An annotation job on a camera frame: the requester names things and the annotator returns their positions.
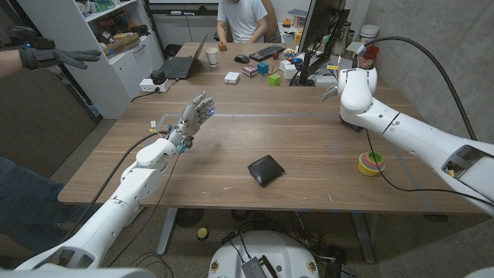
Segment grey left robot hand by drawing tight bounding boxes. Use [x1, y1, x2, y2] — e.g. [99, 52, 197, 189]
[166, 91, 216, 150]

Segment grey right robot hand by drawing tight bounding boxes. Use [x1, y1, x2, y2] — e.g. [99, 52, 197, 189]
[320, 85, 340, 103]

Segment operator gloved hand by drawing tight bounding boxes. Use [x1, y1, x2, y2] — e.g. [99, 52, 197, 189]
[7, 25, 102, 71]

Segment operator bare forearm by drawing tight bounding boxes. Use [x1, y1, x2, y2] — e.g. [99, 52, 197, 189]
[0, 49, 24, 80]

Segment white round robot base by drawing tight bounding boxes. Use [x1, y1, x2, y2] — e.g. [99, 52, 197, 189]
[208, 230, 320, 278]

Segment colourful toy blocks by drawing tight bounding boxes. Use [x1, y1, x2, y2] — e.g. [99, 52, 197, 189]
[283, 47, 304, 65]

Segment white paper cup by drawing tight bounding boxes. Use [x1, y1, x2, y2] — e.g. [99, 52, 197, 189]
[205, 47, 219, 69]

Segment black leather wallet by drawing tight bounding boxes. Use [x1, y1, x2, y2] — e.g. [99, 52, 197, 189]
[247, 154, 286, 188]

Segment flat white box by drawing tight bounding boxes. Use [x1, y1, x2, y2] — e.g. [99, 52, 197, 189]
[314, 74, 340, 87]

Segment white paper sheet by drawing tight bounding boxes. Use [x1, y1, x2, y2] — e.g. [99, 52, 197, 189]
[308, 53, 354, 78]

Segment black computer monitor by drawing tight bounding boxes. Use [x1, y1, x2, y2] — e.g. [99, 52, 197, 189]
[297, 0, 347, 54]
[289, 9, 351, 87]

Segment white shelf cabinet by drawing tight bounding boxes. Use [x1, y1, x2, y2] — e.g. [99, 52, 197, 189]
[17, 0, 165, 120]

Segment black laptop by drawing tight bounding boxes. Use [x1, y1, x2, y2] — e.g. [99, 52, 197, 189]
[157, 32, 209, 80]

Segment black power adapter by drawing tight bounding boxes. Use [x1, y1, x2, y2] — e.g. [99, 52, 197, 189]
[150, 69, 167, 86]

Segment white power strip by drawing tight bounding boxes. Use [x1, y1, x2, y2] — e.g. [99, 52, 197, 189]
[139, 78, 171, 93]

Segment long grey tape strip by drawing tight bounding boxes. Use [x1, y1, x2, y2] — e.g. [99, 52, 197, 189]
[160, 112, 343, 119]

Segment black bag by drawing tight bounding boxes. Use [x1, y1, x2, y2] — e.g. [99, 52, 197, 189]
[164, 43, 183, 59]

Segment white labelled canister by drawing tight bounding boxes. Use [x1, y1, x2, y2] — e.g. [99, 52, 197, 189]
[357, 24, 381, 46]

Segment black keyboard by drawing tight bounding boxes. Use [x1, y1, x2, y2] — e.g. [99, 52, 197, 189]
[249, 44, 286, 63]

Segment brown cardboard box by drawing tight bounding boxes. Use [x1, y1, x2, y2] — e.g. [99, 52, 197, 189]
[103, 32, 142, 57]

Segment white low cabinet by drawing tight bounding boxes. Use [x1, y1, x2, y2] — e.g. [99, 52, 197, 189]
[144, 0, 225, 49]

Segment brown office chair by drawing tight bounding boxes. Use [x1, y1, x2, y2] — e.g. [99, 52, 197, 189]
[262, 0, 283, 43]

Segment black round fan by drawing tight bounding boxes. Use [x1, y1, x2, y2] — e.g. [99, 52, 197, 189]
[175, 208, 205, 228]

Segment seated person in white t-shirt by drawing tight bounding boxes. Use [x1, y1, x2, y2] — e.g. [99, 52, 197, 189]
[215, 0, 269, 44]

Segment white table leg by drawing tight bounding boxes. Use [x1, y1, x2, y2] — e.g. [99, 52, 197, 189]
[350, 212, 376, 265]
[156, 207, 178, 256]

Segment short grey tape strip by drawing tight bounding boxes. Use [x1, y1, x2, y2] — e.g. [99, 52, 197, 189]
[389, 144, 437, 212]

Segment operator in blue jeans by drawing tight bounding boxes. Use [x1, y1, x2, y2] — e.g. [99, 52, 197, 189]
[0, 154, 101, 248]

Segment grey device on base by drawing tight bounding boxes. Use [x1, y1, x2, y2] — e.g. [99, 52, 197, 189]
[241, 255, 279, 278]

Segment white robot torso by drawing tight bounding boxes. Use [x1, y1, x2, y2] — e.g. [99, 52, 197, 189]
[0, 266, 157, 278]

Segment black power strip cable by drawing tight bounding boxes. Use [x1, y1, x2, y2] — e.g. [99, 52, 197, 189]
[130, 89, 159, 103]

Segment rainbow stackable ring toy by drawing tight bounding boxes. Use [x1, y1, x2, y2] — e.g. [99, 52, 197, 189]
[357, 151, 386, 178]

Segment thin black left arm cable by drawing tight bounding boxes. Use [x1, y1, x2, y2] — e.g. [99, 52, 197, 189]
[107, 152, 182, 267]

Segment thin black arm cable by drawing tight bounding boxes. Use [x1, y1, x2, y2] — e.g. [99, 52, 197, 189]
[107, 152, 182, 267]
[364, 129, 494, 209]

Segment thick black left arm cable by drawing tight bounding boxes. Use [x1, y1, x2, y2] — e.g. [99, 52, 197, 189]
[61, 131, 171, 242]

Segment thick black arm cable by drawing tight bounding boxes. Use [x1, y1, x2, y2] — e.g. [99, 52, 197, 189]
[61, 131, 171, 242]
[353, 36, 478, 142]

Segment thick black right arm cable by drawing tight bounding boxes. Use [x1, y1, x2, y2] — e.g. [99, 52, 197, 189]
[353, 36, 478, 142]

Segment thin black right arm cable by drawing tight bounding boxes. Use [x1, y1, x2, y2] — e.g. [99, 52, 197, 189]
[364, 129, 494, 209]

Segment black floor cable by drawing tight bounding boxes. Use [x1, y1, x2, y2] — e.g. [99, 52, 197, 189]
[129, 251, 174, 278]

